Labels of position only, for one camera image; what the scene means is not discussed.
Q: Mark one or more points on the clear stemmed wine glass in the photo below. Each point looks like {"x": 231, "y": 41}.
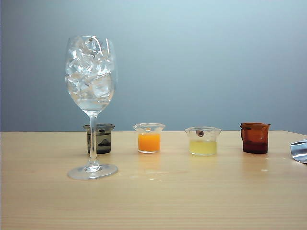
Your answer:
{"x": 92, "y": 165}

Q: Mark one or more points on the smoked grey glass cup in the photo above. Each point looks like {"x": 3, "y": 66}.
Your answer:
{"x": 103, "y": 143}

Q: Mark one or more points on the clear ice cubes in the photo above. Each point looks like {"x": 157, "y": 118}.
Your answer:
{"x": 91, "y": 72}

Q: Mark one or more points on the amber glass cup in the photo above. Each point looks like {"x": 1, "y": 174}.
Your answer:
{"x": 255, "y": 141}

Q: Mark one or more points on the stainless steel ice scoop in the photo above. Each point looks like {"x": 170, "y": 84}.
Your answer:
{"x": 299, "y": 151}

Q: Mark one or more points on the glass cup with orange juice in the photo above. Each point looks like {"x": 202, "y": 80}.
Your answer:
{"x": 148, "y": 142}

